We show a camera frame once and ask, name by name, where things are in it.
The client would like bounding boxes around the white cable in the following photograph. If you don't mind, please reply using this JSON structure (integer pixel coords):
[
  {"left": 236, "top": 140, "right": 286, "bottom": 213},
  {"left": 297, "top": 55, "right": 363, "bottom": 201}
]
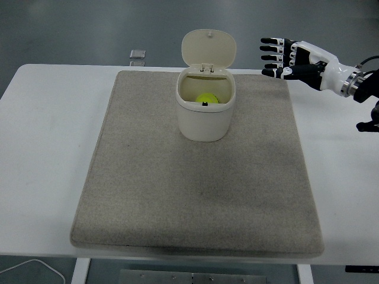
[{"left": 0, "top": 259, "right": 66, "bottom": 284}]

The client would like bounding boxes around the cream plastic bin with lid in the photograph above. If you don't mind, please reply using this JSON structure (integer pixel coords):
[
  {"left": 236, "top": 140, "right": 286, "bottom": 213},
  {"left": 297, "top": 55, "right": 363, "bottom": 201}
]
[{"left": 175, "top": 28, "right": 238, "bottom": 142}]

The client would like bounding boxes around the grey metal plate with screws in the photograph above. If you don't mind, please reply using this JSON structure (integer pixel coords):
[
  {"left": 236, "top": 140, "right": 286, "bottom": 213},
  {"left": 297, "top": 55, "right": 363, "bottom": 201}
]
[{"left": 120, "top": 269, "right": 269, "bottom": 284}]

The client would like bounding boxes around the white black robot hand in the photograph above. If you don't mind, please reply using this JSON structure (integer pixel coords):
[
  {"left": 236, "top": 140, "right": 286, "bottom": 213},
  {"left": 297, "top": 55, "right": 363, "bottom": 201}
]
[{"left": 259, "top": 37, "right": 358, "bottom": 96}]

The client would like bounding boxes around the black table control panel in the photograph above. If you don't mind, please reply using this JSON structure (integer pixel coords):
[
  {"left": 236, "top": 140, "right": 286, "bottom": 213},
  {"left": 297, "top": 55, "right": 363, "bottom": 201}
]
[{"left": 345, "top": 266, "right": 379, "bottom": 273}]

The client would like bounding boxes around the beige grey fabric mat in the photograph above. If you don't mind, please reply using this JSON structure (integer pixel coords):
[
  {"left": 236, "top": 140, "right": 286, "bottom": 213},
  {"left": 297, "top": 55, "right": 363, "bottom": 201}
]
[{"left": 69, "top": 70, "right": 325, "bottom": 257}]

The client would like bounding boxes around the white table leg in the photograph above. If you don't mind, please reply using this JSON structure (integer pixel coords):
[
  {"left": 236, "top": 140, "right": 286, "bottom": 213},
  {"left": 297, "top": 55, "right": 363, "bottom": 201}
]
[
  {"left": 72, "top": 258, "right": 91, "bottom": 284},
  {"left": 297, "top": 264, "right": 314, "bottom": 284}
]

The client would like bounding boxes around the yellow-green tennis ball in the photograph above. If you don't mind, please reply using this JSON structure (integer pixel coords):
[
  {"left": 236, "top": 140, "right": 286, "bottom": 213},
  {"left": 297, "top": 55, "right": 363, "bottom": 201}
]
[{"left": 195, "top": 92, "right": 220, "bottom": 105}]

